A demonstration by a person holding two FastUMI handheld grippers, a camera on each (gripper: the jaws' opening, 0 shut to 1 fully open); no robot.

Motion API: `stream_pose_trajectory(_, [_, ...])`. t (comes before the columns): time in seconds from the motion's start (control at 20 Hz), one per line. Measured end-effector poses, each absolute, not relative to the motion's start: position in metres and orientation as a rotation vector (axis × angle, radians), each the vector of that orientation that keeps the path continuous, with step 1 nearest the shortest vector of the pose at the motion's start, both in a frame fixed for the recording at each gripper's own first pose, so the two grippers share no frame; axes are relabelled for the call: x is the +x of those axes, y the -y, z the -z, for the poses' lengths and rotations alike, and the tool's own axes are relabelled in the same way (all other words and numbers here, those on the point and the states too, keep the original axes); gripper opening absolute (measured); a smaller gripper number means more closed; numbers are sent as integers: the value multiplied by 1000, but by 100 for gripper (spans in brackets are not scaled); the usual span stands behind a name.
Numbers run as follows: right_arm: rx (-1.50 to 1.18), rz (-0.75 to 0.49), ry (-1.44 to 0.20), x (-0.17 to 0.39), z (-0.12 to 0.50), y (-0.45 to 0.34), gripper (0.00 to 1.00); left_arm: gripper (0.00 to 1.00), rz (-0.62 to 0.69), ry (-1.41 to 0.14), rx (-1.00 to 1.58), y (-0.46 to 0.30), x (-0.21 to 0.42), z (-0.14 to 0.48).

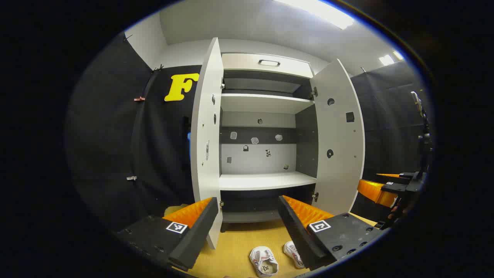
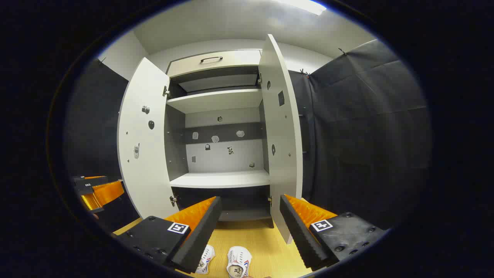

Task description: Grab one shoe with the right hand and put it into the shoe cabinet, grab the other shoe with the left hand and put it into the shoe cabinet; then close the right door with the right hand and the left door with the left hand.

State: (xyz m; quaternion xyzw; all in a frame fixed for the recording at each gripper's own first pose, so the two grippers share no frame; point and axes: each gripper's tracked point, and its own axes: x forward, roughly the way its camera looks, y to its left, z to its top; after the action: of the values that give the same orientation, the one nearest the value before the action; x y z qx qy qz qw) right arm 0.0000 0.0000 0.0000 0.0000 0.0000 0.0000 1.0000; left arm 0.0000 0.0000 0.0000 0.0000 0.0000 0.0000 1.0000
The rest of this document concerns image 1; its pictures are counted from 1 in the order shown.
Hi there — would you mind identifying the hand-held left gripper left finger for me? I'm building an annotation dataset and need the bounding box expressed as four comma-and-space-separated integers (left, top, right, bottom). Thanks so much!
116, 197, 219, 272

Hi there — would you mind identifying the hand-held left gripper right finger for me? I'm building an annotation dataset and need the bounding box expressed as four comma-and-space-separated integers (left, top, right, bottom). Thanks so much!
278, 195, 390, 271

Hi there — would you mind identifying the white canvas shoe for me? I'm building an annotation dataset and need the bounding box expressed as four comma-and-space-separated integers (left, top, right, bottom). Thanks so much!
250, 246, 279, 278
283, 241, 306, 270

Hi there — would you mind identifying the white cabinet door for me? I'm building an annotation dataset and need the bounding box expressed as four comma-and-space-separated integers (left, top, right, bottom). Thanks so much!
190, 37, 224, 249
310, 59, 365, 217

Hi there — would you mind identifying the white grey shoe cabinet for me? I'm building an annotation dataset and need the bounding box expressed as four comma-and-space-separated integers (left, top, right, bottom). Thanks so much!
190, 37, 365, 249

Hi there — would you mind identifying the white cabinet drawer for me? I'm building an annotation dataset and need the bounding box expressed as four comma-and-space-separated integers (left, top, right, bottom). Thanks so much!
222, 53, 314, 79

